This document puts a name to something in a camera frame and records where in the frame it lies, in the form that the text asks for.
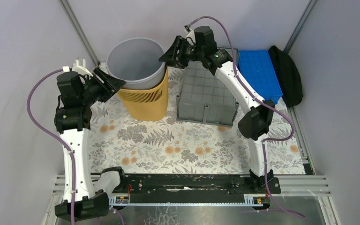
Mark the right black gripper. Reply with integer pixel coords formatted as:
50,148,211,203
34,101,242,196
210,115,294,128
158,36,203,69

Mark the grey plastic waste bin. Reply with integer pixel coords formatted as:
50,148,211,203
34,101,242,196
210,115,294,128
105,37,165,90

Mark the large grey plastic crate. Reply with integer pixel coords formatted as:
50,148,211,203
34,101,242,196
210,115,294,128
176,61,239,127

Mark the blue plastic divided crate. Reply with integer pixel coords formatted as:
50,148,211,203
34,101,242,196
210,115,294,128
238,50,283,104

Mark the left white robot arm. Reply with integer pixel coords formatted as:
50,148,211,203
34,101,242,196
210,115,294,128
54,67,127,223

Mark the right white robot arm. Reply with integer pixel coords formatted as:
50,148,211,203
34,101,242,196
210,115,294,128
159,26,275,193

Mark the yellow slatted waste bin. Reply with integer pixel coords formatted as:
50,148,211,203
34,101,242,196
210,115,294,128
118,67,168,121

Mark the floral patterned table mat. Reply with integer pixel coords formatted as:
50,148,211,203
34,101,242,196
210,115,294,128
69,61,307,175

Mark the black cloth bundle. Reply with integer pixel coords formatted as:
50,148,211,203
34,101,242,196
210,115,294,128
268,45,303,107

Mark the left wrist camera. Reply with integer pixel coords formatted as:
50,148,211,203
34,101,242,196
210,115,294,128
62,57,93,76

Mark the aluminium frame base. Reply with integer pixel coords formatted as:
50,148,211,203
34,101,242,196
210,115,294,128
41,175,341,225

